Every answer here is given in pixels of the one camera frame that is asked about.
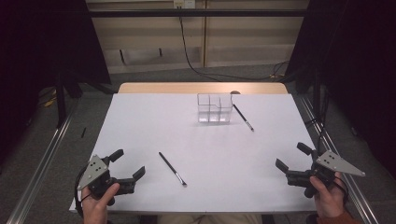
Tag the white wall outlet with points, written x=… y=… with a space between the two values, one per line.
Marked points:
x=184 y=3

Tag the person's beige trousers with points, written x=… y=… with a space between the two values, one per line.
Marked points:
x=211 y=219

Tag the black horizontal frame bar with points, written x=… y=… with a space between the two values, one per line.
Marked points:
x=193 y=13

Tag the black makeup brush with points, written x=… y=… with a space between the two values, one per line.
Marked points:
x=243 y=117
x=171 y=168

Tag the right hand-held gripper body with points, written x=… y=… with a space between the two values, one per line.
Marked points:
x=320 y=172

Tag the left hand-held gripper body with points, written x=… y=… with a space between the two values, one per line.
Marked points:
x=98 y=174

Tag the dark curtain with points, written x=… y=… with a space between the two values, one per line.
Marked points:
x=40 y=46
x=358 y=62

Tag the person's right hand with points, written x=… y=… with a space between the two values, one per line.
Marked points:
x=330 y=200

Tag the white table sheet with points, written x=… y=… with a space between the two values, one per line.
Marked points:
x=218 y=161

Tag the black metal stand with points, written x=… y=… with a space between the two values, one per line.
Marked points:
x=60 y=99
x=317 y=96

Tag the clear acrylic organizer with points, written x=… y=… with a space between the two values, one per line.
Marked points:
x=214 y=112

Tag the aluminium floor rail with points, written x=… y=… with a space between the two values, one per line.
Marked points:
x=37 y=174
x=358 y=196

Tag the person's left hand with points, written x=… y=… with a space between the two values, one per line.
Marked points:
x=96 y=209

